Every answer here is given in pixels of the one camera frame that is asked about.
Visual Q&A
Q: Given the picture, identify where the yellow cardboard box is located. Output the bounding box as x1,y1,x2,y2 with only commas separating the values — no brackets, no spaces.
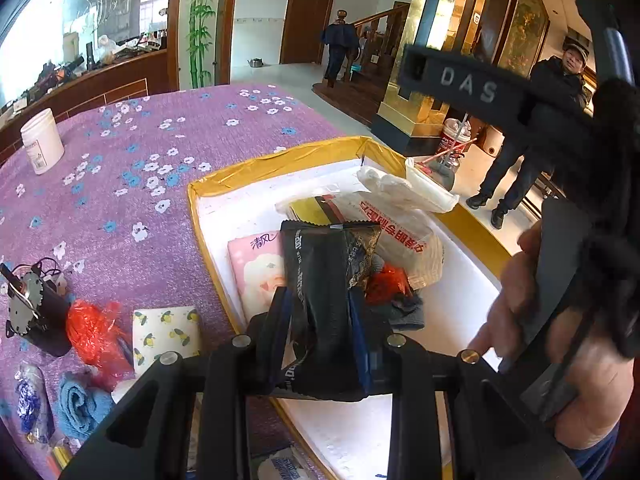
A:
187,135,516,480

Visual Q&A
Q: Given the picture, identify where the dark dustpan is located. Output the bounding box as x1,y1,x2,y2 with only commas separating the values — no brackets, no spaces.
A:
430,157,461,191

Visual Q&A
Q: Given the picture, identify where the white plastic bag red print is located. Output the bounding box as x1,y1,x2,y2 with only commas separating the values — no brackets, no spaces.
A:
330,191,446,291

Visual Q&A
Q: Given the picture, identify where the black electric motor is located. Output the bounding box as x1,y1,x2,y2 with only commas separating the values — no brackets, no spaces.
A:
0,258,73,357

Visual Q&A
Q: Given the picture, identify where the clear bag of blue beads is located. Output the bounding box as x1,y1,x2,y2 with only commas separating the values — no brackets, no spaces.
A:
14,362,56,443

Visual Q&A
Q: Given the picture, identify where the brown wooden door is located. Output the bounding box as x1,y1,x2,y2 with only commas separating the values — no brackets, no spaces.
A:
279,0,338,66

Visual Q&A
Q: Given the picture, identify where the red handled broom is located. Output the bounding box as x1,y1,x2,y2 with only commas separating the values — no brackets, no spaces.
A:
417,137,481,168

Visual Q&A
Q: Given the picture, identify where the white plastic jar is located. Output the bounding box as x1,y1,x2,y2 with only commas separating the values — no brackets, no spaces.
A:
20,108,66,176

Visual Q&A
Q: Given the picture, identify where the blue towel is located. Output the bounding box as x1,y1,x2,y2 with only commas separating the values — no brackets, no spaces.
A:
55,372,116,441

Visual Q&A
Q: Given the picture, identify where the etched glass partition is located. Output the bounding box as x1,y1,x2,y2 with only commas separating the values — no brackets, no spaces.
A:
0,0,173,106

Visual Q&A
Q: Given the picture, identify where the wooden staircase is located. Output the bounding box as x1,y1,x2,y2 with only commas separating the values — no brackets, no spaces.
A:
312,2,411,126

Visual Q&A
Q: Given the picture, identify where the wooden counter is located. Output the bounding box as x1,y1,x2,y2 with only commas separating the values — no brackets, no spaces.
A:
0,50,171,161

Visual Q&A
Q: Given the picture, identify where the yellow snack packet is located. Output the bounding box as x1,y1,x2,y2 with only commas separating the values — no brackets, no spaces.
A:
275,195,346,228

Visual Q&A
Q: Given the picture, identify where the gold framed painting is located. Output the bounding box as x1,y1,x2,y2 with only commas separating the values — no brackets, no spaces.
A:
500,0,551,78

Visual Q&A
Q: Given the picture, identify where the lemon print tissue pack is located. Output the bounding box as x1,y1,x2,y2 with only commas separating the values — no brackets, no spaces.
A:
131,305,201,378

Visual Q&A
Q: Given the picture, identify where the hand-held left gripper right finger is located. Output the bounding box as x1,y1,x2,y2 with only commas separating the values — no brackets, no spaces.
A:
349,287,583,480

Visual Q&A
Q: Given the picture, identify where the blue tissue pack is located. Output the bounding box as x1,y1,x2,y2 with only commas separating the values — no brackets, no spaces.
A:
255,442,321,480

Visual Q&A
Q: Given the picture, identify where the pink tissue pack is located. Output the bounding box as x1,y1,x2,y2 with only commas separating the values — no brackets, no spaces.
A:
227,234,288,323

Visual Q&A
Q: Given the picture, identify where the black packet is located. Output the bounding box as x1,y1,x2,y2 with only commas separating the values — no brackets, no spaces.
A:
272,220,383,403

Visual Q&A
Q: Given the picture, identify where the green bamboo wall decal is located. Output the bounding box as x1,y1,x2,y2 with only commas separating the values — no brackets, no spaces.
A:
185,0,217,88

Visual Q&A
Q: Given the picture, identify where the person's right forearm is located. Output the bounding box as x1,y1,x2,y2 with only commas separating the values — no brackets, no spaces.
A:
565,420,621,480

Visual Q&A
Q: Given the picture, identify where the person's right hand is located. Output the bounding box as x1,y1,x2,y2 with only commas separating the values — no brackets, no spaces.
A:
472,220,626,448

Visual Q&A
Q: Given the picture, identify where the gold pillar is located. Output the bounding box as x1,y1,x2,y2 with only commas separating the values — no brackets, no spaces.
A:
372,0,501,156

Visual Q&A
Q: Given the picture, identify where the grey cloth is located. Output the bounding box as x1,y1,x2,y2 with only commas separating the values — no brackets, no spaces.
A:
387,292,426,331

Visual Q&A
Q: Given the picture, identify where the white bucket red print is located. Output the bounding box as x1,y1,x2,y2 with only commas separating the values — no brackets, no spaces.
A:
440,117,473,158

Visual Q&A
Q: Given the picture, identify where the white tissue packet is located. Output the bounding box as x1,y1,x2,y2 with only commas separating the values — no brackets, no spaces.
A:
405,157,460,214

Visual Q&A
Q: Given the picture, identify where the purple floral tablecloth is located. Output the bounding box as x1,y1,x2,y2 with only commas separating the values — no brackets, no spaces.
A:
0,84,351,480

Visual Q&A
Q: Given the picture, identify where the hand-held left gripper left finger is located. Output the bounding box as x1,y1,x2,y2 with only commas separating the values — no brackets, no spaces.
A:
60,285,296,480

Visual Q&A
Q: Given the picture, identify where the red plastic bag in tray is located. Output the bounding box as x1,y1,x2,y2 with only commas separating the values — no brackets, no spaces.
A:
365,262,413,306

